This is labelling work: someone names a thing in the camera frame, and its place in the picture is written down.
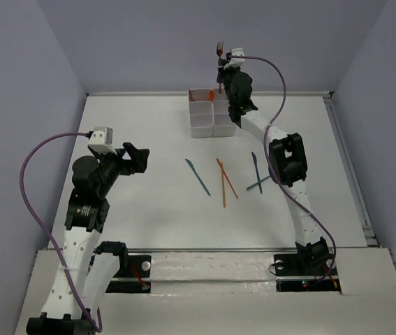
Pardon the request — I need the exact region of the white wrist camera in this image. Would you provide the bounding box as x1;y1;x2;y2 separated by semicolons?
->
223;47;245;69
88;126;117;154

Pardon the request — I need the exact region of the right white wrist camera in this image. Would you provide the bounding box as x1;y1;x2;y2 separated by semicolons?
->
223;47;245;69

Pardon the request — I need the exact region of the teal chopstick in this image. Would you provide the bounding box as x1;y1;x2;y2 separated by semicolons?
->
246;176;271;191

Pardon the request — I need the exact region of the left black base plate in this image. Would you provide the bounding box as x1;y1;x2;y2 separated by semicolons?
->
106;254;152;294

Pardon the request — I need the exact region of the white divided container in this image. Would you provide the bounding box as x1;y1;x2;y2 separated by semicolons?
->
189;89;214;138
212;89;236;137

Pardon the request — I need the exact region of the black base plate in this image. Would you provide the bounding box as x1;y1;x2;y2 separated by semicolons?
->
268;253;342;293
106;254;152;294

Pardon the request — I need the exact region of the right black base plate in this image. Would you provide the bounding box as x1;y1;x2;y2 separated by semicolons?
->
268;253;342;293

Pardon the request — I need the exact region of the blue-green plastic knife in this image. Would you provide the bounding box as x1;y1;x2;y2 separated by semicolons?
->
251;152;263;194

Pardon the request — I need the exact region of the orange chopstick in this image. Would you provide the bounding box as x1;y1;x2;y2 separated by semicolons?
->
216;158;239;200
220;163;226;208

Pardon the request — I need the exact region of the right white divided container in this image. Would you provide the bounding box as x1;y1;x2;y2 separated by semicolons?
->
212;89;236;137

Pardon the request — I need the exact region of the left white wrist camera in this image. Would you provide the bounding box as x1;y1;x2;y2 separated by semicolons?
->
88;126;117;154

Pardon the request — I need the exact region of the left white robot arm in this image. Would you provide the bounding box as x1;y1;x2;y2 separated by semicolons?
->
26;142;149;334

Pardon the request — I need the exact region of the teal plastic knife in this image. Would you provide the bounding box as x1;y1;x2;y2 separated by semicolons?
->
184;158;211;196

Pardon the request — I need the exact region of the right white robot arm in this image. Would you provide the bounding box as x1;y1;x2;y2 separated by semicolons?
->
217;55;336;281

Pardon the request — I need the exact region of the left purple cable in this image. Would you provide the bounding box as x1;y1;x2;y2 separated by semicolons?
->
20;131;103;332

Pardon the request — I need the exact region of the left white divided container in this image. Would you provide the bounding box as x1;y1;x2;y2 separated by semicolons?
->
189;89;214;138

